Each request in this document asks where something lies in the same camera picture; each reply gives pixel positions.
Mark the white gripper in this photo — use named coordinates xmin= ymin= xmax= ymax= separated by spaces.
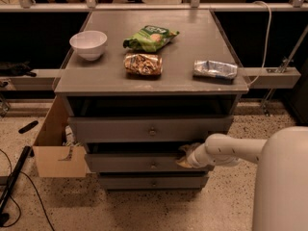
xmin=176 ymin=142 xmax=212 ymax=168

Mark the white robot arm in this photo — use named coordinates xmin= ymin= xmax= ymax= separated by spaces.
xmin=177 ymin=126 xmax=308 ymax=231

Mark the grey top drawer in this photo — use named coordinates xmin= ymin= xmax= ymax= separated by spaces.
xmin=68 ymin=115 xmax=233 ymax=143

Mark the grey drawer cabinet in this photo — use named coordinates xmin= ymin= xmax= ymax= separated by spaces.
xmin=55 ymin=13 xmax=248 ymax=178

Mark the silver blue snack bag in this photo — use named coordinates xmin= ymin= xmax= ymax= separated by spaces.
xmin=192 ymin=60 xmax=238 ymax=80

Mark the brown snack bag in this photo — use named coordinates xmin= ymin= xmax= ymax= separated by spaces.
xmin=123 ymin=53 xmax=163 ymax=76

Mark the green chip bag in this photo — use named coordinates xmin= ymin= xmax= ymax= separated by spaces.
xmin=123 ymin=25 xmax=179 ymax=53

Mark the cardboard box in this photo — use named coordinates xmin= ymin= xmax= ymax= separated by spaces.
xmin=33 ymin=97 xmax=88 ymax=178

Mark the white bowl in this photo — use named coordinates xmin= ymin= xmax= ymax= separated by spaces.
xmin=69 ymin=31 xmax=108 ymax=61

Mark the black bar on floor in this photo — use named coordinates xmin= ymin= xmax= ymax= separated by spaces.
xmin=0 ymin=145 xmax=31 ymax=226

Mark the small black object on floor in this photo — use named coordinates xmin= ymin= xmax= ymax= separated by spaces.
xmin=18 ymin=120 xmax=39 ymax=134

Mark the metal frame rail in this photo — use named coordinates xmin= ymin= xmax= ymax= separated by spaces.
xmin=0 ymin=2 xmax=307 ymax=91

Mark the black floor cable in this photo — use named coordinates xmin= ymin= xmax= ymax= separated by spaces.
xmin=0 ymin=148 xmax=56 ymax=231

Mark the white cable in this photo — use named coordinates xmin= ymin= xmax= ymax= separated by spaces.
xmin=246 ymin=0 xmax=273 ymax=89

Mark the black object on rail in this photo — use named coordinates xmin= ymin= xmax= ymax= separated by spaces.
xmin=0 ymin=62 xmax=37 ymax=77

